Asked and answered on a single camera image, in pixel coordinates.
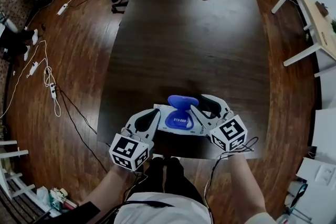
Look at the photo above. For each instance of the light wood desk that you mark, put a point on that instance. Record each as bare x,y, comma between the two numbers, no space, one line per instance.
319,23

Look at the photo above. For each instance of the white cardboard box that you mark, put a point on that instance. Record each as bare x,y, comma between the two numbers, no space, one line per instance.
319,173

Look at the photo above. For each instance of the small brown box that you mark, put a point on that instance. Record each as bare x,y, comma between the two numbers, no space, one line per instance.
321,8

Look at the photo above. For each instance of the black flat panel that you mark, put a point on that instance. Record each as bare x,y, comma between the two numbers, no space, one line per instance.
76,213

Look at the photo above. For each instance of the white plastic bag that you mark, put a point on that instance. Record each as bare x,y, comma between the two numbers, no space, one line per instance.
42,198

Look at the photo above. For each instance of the small green potted plant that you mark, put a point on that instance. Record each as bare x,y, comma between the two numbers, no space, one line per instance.
334,26

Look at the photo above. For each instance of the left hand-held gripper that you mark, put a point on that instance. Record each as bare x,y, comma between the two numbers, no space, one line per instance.
126,149

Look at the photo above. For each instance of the white cabinet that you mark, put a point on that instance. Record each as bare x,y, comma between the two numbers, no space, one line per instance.
325,131

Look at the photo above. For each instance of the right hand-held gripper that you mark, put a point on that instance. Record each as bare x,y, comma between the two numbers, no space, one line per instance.
229,133

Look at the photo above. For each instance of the person's black trousers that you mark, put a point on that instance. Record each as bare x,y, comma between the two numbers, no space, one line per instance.
173,178

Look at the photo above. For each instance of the green white packet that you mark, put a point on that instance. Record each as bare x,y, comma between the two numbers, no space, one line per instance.
59,198

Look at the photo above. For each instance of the white power strip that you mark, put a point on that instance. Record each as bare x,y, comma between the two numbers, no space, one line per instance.
33,68
62,9
53,90

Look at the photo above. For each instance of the teal black headset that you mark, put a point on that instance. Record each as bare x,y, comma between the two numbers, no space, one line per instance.
300,192

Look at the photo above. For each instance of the white shelf rack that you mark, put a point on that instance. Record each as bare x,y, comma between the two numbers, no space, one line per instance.
10,154

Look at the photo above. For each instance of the person's left forearm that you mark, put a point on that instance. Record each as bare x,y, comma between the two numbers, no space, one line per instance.
105,186

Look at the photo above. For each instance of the white wet wipe pack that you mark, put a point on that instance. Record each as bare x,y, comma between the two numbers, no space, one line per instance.
195,130

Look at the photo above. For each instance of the person's right forearm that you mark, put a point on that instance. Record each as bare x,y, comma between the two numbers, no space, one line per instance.
244,183

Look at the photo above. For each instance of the person's white shirt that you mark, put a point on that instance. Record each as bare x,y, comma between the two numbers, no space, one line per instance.
162,212

